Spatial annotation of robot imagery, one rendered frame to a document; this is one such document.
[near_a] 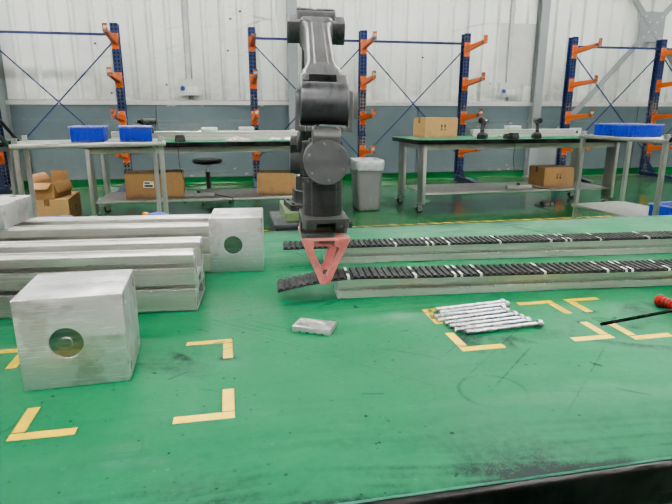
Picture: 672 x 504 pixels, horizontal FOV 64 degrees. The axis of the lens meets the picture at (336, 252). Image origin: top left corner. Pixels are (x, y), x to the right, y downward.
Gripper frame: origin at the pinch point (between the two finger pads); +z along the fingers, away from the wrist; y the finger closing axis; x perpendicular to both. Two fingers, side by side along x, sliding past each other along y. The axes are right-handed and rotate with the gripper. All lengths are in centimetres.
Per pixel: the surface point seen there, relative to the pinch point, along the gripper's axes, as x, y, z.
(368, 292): 6.6, 1.8, 2.6
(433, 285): 16.7, 1.1, 2.1
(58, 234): -42.3, -14.1, -4.1
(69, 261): -34.0, 4.9, -4.2
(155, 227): -26.8, -14.1, -4.9
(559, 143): 308, -492, 2
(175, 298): -20.8, 4.8, 1.4
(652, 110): 624, -777, -39
